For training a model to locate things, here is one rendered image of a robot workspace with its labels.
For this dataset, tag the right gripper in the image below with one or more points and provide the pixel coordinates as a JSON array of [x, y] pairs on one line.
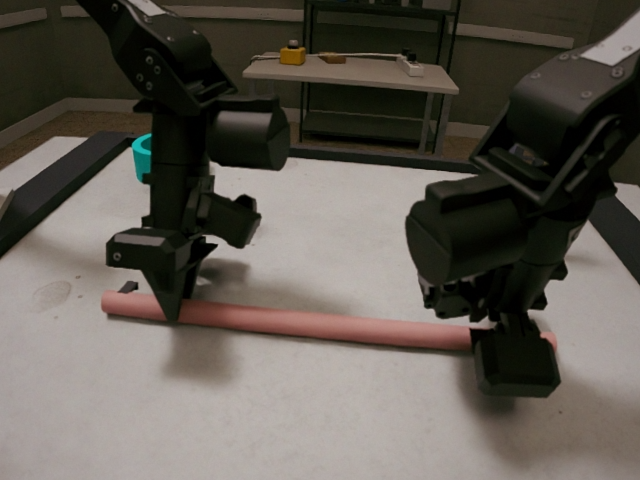
[[507, 361]]

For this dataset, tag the teal open ring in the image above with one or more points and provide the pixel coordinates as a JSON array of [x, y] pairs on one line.
[[142, 156]]

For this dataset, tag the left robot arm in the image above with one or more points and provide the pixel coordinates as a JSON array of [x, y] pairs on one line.
[[162, 55]]

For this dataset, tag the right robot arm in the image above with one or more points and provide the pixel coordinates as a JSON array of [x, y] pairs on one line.
[[579, 103]]

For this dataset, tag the pink long bar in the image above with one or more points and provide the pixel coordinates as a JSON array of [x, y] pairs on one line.
[[290, 322]]

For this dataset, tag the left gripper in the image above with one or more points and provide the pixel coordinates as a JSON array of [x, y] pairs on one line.
[[163, 256]]

